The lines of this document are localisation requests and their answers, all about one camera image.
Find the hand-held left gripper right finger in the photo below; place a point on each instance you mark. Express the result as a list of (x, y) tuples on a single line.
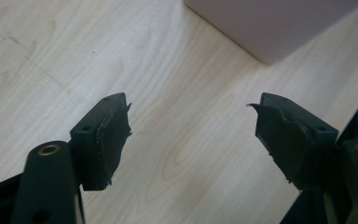
[(287, 140)]

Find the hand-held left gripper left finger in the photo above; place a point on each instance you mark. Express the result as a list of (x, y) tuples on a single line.
[(98, 143)]

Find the pale pink box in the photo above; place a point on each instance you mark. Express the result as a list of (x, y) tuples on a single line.
[(270, 25)]

